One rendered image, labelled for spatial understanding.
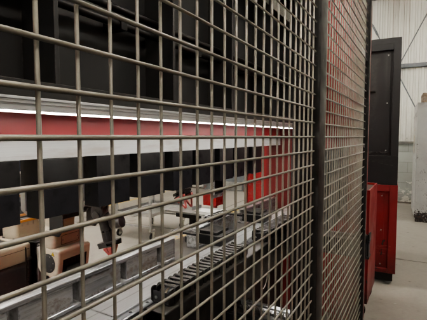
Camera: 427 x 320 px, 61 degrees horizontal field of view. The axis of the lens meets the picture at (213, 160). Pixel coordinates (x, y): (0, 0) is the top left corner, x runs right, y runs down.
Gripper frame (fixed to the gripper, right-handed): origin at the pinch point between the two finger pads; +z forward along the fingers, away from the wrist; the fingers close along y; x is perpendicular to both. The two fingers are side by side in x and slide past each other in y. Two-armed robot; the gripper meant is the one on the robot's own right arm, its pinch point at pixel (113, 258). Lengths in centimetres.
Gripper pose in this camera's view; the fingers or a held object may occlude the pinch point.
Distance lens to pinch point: 189.8
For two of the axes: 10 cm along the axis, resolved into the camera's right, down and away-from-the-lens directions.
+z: 2.3, 9.7, -0.1
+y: 9.3, -2.3, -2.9
